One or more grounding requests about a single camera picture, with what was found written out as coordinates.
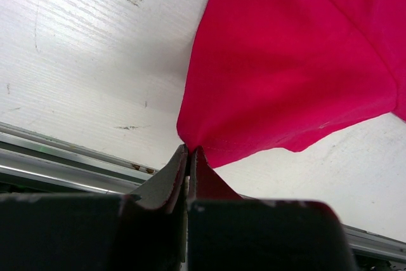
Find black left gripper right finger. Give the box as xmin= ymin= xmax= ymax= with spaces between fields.
xmin=187 ymin=148 xmax=357 ymax=270

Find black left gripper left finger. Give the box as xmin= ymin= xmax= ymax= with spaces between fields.
xmin=1 ymin=145 xmax=188 ymax=270

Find red t-shirt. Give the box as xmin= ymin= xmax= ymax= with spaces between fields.
xmin=177 ymin=0 xmax=405 ymax=168

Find aluminium frame rails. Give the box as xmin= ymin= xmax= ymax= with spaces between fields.
xmin=1 ymin=126 xmax=405 ymax=270

